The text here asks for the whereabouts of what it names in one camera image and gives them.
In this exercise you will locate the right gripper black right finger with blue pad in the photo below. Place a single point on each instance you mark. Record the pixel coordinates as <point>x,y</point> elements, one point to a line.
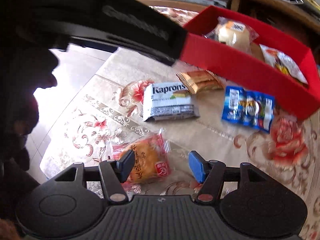
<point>210,175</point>

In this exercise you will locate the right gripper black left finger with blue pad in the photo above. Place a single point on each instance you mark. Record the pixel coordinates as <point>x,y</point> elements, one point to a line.
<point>113,174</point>

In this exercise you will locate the orange pastry red packet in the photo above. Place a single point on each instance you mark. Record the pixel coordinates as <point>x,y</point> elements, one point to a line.
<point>151,157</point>

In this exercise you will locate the blue sausage snack packet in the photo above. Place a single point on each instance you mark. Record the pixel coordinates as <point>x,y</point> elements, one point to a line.
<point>248,108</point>

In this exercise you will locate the white Kaprons wafer packet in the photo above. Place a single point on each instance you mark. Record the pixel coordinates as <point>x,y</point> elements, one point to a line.
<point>168,101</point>

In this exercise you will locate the gold biscuit packet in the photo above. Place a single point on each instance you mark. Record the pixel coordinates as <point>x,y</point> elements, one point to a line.
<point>200,81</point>

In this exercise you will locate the red cardboard box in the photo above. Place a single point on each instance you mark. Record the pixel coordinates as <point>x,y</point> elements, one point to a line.
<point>249,72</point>

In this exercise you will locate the red yellow snack packet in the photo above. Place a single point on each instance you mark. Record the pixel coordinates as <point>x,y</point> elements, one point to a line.
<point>283,63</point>

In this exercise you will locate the round bun clear packet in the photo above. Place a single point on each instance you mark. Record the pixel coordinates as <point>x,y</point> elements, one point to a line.
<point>234,34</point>

